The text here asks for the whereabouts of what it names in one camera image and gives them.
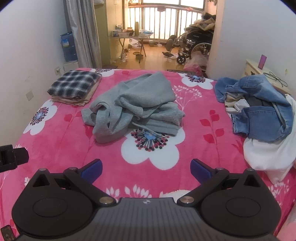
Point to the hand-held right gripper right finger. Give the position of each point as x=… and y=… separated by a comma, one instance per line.
x=200, y=170

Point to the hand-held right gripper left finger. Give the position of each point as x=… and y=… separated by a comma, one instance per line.
x=93, y=170

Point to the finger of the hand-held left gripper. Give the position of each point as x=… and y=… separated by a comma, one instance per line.
x=19, y=155

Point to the grey fleece towel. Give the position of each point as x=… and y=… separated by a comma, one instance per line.
x=143, y=97

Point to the clothes pile on wheelchair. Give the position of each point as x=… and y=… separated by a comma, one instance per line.
x=203, y=23

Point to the pink floral blanket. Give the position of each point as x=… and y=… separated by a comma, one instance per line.
x=69, y=129

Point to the white garment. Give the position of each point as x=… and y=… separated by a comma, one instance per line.
x=266, y=155

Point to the cream garment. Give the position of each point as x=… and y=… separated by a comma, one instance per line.
x=231, y=100

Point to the beige folded garment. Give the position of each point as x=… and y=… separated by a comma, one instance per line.
x=91, y=92

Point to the black white plaid shirt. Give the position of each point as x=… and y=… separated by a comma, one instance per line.
x=71, y=83

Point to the pink plastic bag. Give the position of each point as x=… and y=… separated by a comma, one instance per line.
x=195, y=66

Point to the blue denim jacket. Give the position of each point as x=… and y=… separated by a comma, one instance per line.
x=261, y=85

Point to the dark doormat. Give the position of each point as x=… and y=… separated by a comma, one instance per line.
x=109, y=67

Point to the cream nightstand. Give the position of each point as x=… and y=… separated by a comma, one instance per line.
x=252, y=67

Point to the black pan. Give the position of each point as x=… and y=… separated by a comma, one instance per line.
x=139, y=56

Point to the purple card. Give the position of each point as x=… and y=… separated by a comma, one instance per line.
x=262, y=62

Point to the wheelchair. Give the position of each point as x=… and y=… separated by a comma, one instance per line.
x=198, y=38

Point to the olive green door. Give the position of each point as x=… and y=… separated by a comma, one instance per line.
x=103, y=34

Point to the grey curtain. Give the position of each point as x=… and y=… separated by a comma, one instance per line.
x=83, y=34

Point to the folding table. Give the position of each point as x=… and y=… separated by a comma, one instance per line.
x=131, y=36

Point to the brown ceramic pot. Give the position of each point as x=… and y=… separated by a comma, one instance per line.
x=129, y=31

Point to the tall brown vase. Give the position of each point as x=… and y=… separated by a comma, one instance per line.
x=137, y=29

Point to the balcony railing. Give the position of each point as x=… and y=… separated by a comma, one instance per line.
x=161, y=9

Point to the wall socket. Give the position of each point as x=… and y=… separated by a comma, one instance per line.
x=57, y=70
x=29, y=95

